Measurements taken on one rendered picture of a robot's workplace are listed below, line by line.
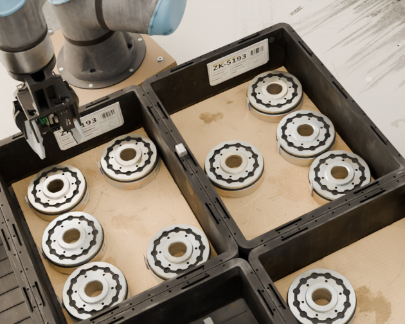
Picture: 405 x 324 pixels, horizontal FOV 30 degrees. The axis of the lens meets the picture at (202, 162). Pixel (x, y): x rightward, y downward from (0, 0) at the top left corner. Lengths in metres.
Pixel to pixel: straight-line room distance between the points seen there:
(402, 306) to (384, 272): 0.06
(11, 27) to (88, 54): 0.52
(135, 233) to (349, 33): 0.73
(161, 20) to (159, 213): 0.35
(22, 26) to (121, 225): 0.43
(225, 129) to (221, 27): 0.43
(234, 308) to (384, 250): 0.26
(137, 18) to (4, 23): 0.43
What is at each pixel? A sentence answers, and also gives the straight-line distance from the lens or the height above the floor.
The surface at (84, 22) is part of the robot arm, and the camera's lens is 1.45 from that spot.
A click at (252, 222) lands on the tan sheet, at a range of 1.25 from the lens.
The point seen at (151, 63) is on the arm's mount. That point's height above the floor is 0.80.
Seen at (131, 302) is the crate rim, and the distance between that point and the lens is 1.09.
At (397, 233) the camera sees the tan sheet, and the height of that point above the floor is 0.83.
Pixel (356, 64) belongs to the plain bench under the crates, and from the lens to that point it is 1.66.
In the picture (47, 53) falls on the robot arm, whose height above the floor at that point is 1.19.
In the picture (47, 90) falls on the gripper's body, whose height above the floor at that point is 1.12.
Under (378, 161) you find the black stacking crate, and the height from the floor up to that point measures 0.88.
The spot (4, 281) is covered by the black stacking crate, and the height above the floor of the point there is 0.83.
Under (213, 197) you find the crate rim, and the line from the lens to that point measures 1.17.
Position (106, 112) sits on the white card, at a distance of 1.34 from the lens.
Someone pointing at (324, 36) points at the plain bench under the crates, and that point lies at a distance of 1.72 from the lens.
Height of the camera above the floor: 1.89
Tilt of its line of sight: 53 degrees down
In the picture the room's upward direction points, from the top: 10 degrees counter-clockwise
